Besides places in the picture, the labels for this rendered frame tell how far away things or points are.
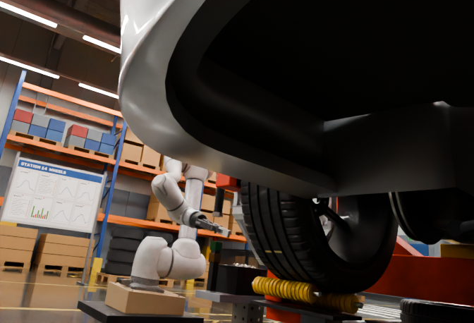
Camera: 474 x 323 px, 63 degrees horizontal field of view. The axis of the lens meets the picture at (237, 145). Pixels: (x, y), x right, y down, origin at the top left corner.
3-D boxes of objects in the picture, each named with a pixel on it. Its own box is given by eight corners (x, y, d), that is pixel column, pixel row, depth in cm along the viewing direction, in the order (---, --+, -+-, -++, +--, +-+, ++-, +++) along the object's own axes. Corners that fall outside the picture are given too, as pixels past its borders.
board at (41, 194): (-19, 279, 556) (18, 149, 613) (-21, 276, 595) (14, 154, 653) (87, 286, 635) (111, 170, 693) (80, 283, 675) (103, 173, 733)
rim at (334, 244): (379, 292, 134) (291, 226, 109) (323, 285, 151) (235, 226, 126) (398, 168, 158) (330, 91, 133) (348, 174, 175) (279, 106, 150)
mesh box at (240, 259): (242, 293, 893) (246, 250, 921) (213, 287, 994) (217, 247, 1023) (271, 295, 939) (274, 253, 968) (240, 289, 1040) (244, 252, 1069)
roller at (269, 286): (313, 304, 116) (314, 283, 118) (246, 292, 138) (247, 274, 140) (325, 305, 120) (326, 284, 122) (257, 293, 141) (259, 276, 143)
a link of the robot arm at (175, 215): (187, 231, 190) (173, 214, 184) (169, 223, 202) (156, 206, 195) (201, 215, 195) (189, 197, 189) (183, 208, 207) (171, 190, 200)
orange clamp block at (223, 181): (248, 190, 134) (228, 185, 128) (233, 192, 139) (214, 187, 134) (250, 171, 136) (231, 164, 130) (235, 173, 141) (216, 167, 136)
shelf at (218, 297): (219, 302, 156) (220, 294, 157) (194, 297, 168) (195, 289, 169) (289, 305, 183) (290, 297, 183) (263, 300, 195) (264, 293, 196)
